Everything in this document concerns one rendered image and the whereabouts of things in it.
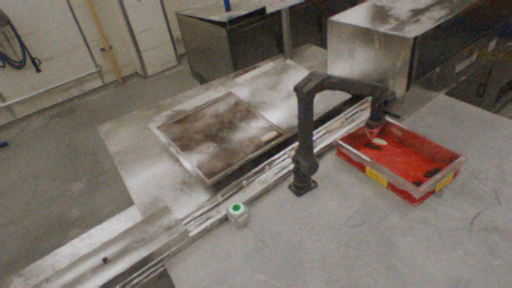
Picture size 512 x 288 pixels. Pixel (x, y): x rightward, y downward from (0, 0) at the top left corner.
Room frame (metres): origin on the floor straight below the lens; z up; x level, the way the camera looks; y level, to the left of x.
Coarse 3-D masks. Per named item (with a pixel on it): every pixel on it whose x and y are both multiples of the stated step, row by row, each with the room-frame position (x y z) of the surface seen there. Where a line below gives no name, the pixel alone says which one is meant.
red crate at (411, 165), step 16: (400, 144) 1.32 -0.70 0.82; (352, 160) 1.22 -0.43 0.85; (384, 160) 1.22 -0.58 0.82; (400, 160) 1.20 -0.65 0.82; (416, 160) 1.18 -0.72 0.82; (432, 160) 1.17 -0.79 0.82; (368, 176) 1.12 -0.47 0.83; (400, 176) 1.10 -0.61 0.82; (416, 176) 1.08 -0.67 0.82; (400, 192) 0.98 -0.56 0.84; (432, 192) 0.97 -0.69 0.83
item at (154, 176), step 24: (312, 48) 2.69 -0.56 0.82; (240, 72) 2.45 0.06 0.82; (192, 96) 2.19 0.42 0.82; (120, 120) 2.01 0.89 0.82; (144, 120) 1.96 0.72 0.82; (120, 144) 1.72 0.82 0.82; (144, 144) 1.68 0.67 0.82; (288, 144) 1.46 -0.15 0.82; (120, 168) 1.49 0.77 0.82; (144, 168) 1.45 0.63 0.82; (168, 168) 1.42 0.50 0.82; (240, 168) 1.33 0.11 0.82; (144, 192) 1.26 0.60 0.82; (168, 192) 1.24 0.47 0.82; (192, 192) 1.21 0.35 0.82; (216, 192) 1.18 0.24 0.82; (144, 216) 1.10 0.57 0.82
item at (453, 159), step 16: (384, 128) 1.41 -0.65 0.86; (400, 128) 1.34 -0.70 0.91; (336, 144) 1.30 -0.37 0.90; (352, 144) 1.36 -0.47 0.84; (416, 144) 1.25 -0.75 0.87; (432, 144) 1.18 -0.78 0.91; (368, 160) 1.13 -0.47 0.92; (448, 160) 1.11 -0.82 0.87; (464, 160) 1.05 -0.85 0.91; (384, 176) 1.05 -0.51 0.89; (448, 176) 0.99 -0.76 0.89; (416, 192) 0.91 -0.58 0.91
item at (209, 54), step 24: (216, 0) 4.14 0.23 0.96; (240, 0) 3.87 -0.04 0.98; (264, 0) 3.64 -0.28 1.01; (312, 0) 3.76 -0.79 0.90; (336, 0) 3.97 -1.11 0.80; (192, 24) 3.67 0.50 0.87; (216, 24) 3.31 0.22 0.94; (240, 24) 3.23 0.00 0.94; (264, 24) 3.38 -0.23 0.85; (312, 24) 3.75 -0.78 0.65; (192, 48) 3.79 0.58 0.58; (216, 48) 3.34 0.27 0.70; (240, 48) 3.20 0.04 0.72; (264, 48) 3.36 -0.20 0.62; (192, 72) 3.93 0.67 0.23; (216, 72) 3.43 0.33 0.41
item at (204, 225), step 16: (368, 112) 1.59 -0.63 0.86; (352, 128) 1.47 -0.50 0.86; (320, 144) 1.37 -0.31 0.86; (272, 176) 1.19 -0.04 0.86; (288, 176) 1.21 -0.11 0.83; (240, 192) 1.12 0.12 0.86; (256, 192) 1.10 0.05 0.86; (224, 208) 1.04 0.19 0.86; (192, 224) 0.97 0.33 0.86; (208, 224) 0.96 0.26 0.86; (192, 240) 0.91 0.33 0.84; (144, 272) 0.79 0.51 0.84
